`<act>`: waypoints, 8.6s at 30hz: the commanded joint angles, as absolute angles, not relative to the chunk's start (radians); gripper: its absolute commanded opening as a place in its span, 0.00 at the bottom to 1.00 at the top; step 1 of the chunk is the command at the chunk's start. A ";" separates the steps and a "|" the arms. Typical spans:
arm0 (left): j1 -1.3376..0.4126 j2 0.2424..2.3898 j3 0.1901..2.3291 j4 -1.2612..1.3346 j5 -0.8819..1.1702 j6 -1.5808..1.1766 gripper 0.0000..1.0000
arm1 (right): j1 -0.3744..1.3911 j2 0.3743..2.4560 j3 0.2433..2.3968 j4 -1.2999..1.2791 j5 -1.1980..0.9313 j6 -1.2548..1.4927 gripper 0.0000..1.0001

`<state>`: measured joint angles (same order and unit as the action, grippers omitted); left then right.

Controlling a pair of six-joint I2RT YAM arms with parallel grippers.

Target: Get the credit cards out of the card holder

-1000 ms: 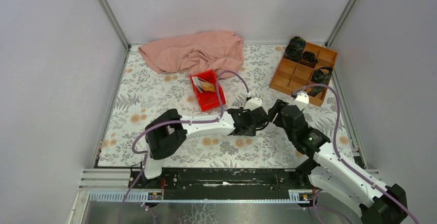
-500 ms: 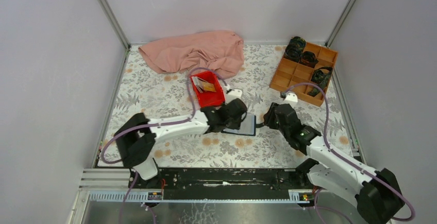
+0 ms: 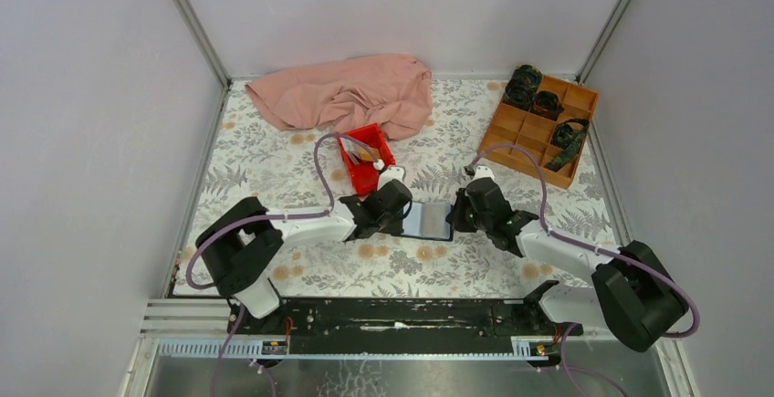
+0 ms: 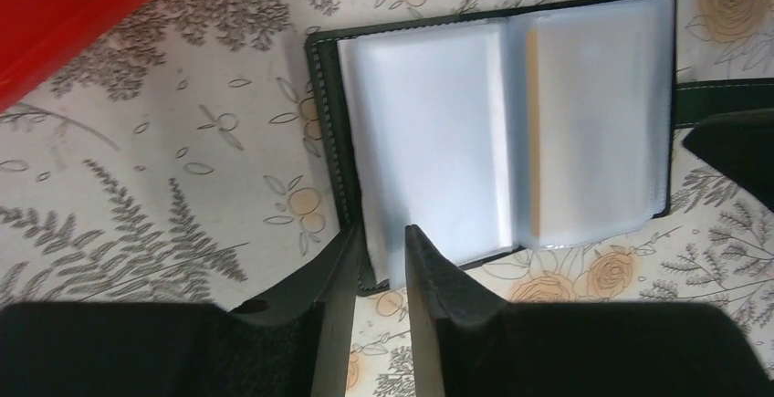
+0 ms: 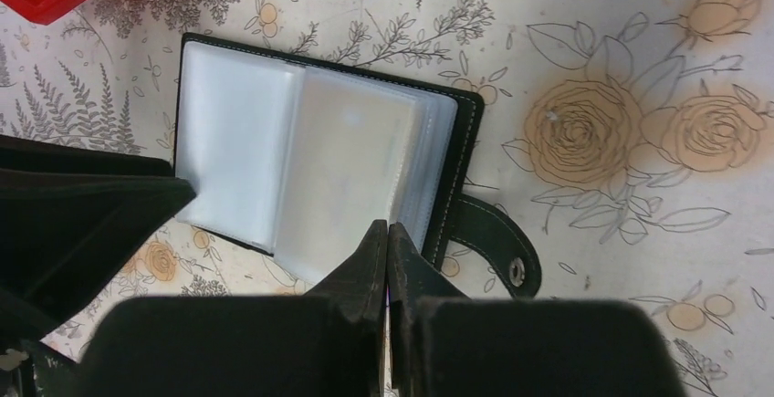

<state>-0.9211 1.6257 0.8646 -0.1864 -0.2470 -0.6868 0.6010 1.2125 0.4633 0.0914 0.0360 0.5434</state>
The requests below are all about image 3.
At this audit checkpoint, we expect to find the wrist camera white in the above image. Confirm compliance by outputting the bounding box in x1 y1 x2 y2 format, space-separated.
464 164 495 181
372 160 406 190

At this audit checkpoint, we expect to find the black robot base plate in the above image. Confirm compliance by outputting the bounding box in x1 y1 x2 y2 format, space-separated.
227 297 570 359

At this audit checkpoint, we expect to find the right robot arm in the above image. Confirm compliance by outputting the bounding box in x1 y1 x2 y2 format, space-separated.
447 177 690 352

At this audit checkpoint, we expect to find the pink cloth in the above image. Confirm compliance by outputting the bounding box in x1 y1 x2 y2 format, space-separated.
246 54 434 141

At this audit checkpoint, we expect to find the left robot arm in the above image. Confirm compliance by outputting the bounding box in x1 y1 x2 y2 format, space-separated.
186 180 413 334

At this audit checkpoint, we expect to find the stack of cards in bin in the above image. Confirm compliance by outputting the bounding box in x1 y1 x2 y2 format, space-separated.
339 137 364 164

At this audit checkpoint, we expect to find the red plastic bin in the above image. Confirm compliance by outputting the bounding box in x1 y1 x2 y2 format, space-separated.
337 123 396 195

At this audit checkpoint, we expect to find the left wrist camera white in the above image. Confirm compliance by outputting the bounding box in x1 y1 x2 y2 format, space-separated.
372 160 406 190

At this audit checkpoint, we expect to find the rolled dark belt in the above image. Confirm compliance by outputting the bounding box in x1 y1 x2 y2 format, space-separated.
530 90 564 121
502 64 543 111

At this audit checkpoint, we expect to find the rolled dark belt middle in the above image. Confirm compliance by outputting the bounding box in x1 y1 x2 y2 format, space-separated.
530 90 564 121

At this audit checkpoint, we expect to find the camouflage strap in tray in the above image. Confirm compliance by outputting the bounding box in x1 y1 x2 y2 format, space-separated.
543 118 591 172

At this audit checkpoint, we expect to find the rolled dark belt top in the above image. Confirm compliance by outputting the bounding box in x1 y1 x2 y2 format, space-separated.
502 64 543 111

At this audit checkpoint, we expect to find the gold VIP card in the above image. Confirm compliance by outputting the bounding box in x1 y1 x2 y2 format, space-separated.
356 145 382 162

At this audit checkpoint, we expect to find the wooden compartment tray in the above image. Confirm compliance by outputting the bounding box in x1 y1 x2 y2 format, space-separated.
478 74 600 189

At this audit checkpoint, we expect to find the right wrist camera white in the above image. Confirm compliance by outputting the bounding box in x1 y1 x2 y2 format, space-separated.
464 164 495 181

